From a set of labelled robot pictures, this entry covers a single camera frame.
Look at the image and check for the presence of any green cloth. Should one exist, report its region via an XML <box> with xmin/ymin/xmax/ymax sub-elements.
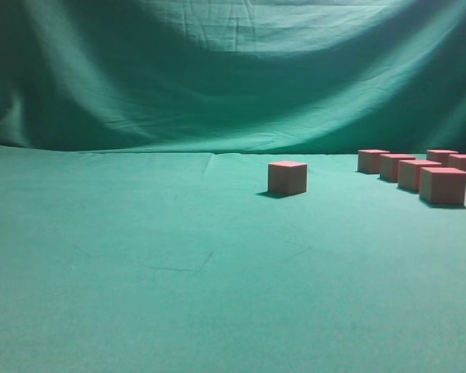
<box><xmin>0</xmin><ymin>1</ymin><xmax>466</xmax><ymax>372</ymax></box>

